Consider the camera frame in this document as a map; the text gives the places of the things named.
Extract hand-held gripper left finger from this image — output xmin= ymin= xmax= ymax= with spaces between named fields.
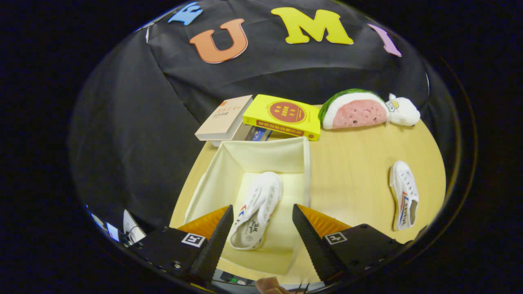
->
xmin=139 ymin=205 xmax=234 ymax=286

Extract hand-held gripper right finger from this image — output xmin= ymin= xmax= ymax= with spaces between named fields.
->
xmin=292 ymin=204 xmax=413 ymax=285

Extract white canvas shoe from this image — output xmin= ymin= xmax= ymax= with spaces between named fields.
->
xmin=389 ymin=160 xmax=420 ymax=232
xmin=229 ymin=171 xmax=283 ymax=250

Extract cream fabric storage box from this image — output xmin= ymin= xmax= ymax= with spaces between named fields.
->
xmin=184 ymin=136 xmax=311 ymax=276

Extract grey book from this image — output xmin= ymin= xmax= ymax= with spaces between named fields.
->
xmin=210 ymin=122 xmax=250 ymax=147

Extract blue book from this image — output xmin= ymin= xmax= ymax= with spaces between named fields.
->
xmin=245 ymin=126 xmax=272 ymax=142

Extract beige book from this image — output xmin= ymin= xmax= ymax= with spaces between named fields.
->
xmin=195 ymin=95 xmax=254 ymax=142

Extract watermelon slice plush toy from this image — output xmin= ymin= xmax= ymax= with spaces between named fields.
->
xmin=318 ymin=89 xmax=389 ymax=130

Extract yellow book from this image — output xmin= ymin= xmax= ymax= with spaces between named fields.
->
xmin=243 ymin=94 xmax=322 ymax=142

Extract black backdrop cloth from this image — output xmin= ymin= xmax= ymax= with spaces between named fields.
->
xmin=69 ymin=0 xmax=454 ymax=229

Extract white plush toy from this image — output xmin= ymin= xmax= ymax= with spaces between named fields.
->
xmin=386 ymin=93 xmax=421 ymax=127

